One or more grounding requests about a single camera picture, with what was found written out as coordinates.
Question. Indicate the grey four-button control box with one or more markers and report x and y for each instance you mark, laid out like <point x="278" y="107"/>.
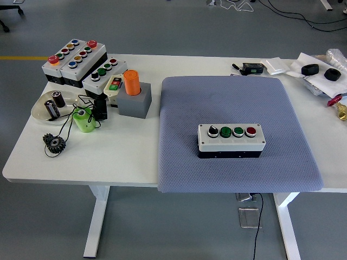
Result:
<point x="230" y="143"/>
<point x="90" y="84"/>

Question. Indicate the grey five-button control box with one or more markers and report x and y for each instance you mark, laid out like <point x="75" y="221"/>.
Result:
<point x="78" y="69"/>
<point x="51" y="71"/>

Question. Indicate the grey block holder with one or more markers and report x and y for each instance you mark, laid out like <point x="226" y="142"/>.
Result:
<point x="134" y="105"/>

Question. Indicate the grey-blue textured mat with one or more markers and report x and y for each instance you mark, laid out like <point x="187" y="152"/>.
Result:
<point x="211" y="103"/>

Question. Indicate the orange cylinder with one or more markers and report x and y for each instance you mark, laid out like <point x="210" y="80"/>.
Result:
<point x="132" y="82"/>

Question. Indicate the small black device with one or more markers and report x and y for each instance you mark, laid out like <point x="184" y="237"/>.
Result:
<point x="100" y="108"/>

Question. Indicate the black plug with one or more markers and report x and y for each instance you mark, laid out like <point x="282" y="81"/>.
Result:
<point x="236" y="67"/>

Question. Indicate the green plastic spool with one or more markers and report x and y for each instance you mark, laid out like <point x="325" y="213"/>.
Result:
<point x="84" y="122"/>

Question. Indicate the metal floor outlet box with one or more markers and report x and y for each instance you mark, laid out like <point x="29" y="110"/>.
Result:
<point x="244" y="197"/>

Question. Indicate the black panel meter module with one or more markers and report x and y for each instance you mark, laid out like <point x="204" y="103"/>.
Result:
<point x="253" y="68"/>

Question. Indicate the metal floor plate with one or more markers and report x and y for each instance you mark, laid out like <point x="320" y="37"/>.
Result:
<point x="249" y="218"/>

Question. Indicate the black cylindrical capacitor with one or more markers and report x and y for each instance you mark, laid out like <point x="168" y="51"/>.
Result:
<point x="52" y="109"/>
<point x="58" y="99"/>

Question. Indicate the black metal gear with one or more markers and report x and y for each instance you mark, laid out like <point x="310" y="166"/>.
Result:
<point x="55" y="143"/>

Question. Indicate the white table leg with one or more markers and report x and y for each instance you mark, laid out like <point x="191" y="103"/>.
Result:
<point x="96" y="222"/>
<point x="288" y="230"/>

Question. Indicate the clear shallow dish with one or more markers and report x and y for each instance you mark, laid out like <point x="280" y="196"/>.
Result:
<point x="39" y="111"/>

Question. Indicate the clear plastic bag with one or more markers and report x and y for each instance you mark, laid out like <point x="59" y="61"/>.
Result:
<point x="313" y="87"/>

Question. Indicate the white foam sheet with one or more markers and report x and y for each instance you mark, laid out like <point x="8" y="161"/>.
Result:
<point x="322" y="84"/>

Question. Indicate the yellow floor tape line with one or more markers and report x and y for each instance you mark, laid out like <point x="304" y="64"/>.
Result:
<point x="27" y="57"/>

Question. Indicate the bubble wrap bag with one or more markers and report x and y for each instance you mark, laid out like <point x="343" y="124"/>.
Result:
<point x="337" y="58"/>

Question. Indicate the black office chair base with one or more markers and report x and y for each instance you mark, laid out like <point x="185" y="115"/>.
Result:
<point x="19" y="10"/>

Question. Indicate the cream two-button switch box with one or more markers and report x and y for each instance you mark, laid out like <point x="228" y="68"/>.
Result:
<point x="114" y="84"/>

